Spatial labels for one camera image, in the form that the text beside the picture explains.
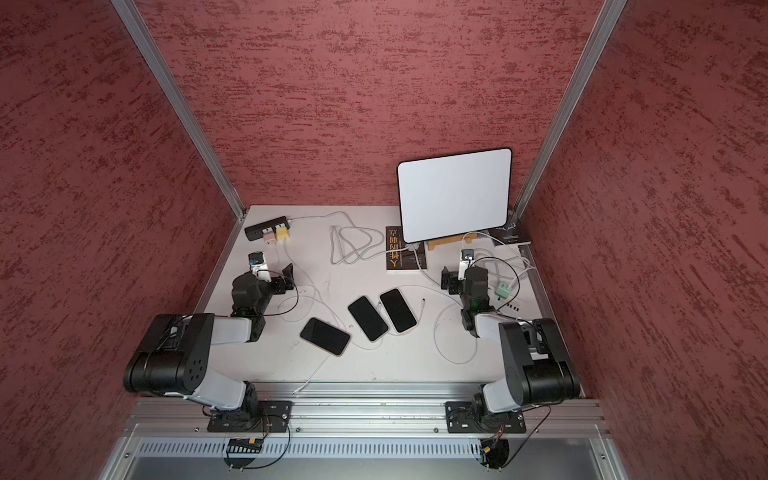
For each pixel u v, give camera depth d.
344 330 0.90
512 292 0.92
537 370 0.45
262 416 0.72
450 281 0.85
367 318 0.89
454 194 1.04
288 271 0.90
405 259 1.04
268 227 1.10
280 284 0.84
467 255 0.81
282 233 1.11
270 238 1.10
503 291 0.92
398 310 0.93
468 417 0.73
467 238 1.07
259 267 0.80
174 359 0.45
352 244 1.10
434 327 0.90
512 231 1.18
